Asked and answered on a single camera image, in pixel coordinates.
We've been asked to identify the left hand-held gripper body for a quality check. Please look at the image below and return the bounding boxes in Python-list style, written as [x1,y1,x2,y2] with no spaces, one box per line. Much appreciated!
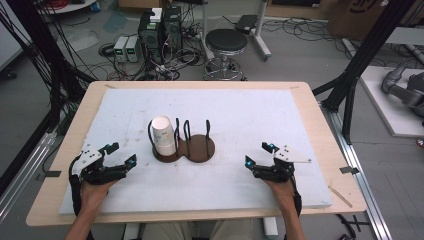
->
[70,143,127,186]

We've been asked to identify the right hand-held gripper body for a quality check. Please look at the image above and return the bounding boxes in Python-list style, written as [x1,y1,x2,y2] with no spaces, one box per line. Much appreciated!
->
[253,145,312,184]

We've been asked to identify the white paper cup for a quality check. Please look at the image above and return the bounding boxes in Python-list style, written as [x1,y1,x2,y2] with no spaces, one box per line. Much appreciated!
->
[151,115,177,150]
[155,143,178,157]

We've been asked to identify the brown cup rack black wires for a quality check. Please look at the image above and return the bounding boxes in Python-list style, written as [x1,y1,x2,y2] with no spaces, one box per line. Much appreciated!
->
[147,118,216,164]

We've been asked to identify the person's left hand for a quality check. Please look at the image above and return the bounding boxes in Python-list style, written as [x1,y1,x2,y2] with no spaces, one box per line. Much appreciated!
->
[80,179,118,210]

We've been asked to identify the person's right hand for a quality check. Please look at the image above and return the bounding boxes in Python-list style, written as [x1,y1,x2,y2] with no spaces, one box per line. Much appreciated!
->
[264,177,297,210]

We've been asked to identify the white foam mat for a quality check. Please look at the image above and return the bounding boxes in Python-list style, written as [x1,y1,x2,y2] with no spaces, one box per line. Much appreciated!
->
[58,87,333,215]

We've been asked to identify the thin wooden stick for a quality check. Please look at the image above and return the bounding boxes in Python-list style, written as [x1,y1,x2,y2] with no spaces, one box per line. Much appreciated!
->
[327,184,354,209]

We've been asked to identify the white table leg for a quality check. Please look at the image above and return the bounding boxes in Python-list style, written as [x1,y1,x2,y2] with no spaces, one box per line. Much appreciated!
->
[122,222,142,240]
[262,216,280,240]

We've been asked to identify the grey power supply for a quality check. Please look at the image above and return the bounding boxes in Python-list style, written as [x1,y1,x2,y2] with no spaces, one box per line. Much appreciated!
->
[113,35,130,63]
[125,35,141,64]

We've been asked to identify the white metal stand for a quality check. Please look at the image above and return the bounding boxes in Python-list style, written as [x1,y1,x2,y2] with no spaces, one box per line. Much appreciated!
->
[199,0,273,63]

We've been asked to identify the white floor board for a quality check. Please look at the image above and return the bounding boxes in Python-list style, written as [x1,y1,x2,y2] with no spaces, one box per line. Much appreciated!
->
[359,65,424,139]

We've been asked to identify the black round stool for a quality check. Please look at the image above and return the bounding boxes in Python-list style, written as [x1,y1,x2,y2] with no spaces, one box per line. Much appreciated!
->
[203,28,249,82]

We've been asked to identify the black computer tower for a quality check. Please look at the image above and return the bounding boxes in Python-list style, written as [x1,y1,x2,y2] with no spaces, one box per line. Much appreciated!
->
[162,5,184,64]
[137,11,164,65]

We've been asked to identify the black flat device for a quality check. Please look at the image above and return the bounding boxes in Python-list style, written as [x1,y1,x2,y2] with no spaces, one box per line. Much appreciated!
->
[234,14,259,35]

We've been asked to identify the small white box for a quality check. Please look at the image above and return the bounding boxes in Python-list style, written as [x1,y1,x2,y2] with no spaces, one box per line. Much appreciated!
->
[149,7,164,24]

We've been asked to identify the white round table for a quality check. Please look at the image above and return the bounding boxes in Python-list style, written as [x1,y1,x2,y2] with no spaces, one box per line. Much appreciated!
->
[37,0,98,15]

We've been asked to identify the cardboard box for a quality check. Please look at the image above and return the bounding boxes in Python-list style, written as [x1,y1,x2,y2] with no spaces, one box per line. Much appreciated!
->
[327,0,390,42]

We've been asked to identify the grey table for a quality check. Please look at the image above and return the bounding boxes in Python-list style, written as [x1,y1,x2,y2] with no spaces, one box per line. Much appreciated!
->
[385,26,424,47]

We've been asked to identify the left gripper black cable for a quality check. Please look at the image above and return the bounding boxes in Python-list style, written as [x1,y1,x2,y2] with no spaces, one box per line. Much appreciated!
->
[68,155,95,240]

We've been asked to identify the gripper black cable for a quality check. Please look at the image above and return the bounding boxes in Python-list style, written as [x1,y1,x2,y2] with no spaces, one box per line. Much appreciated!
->
[68,155,95,240]
[289,175,303,218]

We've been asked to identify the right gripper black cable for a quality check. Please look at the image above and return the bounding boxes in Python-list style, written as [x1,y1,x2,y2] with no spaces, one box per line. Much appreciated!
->
[289,175,303,218]

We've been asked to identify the aluminium rail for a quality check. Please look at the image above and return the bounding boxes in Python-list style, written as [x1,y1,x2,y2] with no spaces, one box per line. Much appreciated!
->
[320,102,395,240]
[0,130,58,224]

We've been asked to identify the tangle of floor cables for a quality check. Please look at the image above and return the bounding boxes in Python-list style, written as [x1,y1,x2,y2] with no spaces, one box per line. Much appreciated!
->
[98,6,248,82]

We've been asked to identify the black metal frame with cables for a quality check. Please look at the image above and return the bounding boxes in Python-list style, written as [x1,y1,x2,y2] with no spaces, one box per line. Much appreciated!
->
[0,0,98,198]

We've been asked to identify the black metal frame post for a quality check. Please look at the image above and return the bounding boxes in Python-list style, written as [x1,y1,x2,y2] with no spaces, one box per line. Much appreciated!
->
[312,0,415,145]

